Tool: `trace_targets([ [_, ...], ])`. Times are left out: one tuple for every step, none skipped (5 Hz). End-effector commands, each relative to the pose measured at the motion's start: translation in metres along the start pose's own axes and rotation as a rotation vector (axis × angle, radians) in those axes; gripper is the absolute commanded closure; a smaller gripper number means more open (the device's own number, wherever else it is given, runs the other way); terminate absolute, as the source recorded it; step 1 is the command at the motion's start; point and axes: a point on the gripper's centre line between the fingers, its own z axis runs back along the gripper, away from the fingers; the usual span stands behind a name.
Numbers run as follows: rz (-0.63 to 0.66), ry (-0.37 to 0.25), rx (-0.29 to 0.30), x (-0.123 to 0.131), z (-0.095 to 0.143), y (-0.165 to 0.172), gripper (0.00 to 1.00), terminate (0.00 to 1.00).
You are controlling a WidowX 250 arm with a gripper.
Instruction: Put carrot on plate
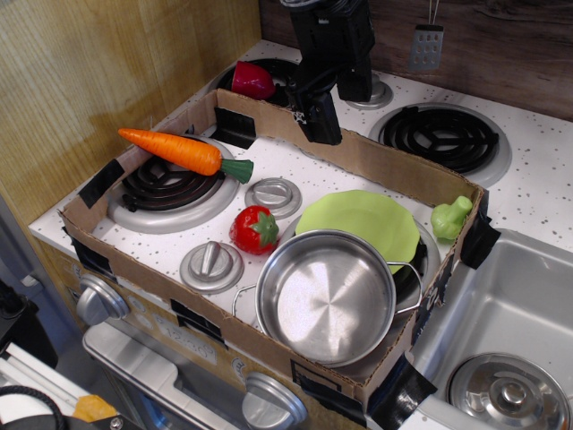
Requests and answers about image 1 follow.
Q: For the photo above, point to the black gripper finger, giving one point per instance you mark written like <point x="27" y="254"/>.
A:
<point x="355" y="82"/>
<point x="315" y="113"/>

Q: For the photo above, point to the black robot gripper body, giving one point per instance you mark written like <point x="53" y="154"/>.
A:
<point x="331" y="36"/>

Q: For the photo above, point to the orange toy carrot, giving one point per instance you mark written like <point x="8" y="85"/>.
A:
<point x="199" y="157"/>

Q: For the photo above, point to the green plastic plate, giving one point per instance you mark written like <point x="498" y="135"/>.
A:
<point x="377" y="219"/>

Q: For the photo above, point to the silver back stovetop knob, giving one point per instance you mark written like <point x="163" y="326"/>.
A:
<point x="382" y="95"/>

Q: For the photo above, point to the silver stovetop knob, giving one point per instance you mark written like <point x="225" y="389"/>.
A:
<point x="382" y="95"/>
<point x="211" y="268"/>
<point x="280" y="196"/>

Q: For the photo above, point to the red toy cup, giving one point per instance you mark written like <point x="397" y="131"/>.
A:
<point x="252" y="81"/>

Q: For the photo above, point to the hanging metal spatula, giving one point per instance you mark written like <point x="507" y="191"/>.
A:
<point x="425" y="51"/>

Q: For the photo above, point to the silver stovetop knob upper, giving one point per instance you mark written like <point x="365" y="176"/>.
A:
<point x="280" y="196"/>

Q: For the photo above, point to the back right stove burner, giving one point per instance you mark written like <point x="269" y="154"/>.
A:
<point x="458" y="138"/>

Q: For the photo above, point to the red toy strawberry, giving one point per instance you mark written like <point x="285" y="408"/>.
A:
<point x="254" y="230"/>

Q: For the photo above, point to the front left stove burner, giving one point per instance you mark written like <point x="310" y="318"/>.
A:
<point x="160" y="197"/>

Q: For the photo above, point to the stainless steel pot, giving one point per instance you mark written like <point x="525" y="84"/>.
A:
<point x="328" y="295"/>

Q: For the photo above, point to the silver stovetop knob lower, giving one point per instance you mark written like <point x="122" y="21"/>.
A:
<point x="211" y="268"/>

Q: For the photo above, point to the metal sink basin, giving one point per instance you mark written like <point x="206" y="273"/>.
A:
<point x="517" y="302"/>

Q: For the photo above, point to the silver oven knob left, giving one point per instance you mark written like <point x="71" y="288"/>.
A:
<point x="99" y="302"/>

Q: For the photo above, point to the silver oven knob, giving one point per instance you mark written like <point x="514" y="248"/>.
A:
<point x="99" y="302"/>
<point x="268" y="404"/>

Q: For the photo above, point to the silver oven knob right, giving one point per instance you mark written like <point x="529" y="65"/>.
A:
<point x="268" y="404"/>

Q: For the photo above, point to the silver pot lid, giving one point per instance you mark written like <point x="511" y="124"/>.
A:
<point x="508" y="392"/>

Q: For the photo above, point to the oven door handle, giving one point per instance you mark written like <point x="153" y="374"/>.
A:
<point x="150" y="373"/>

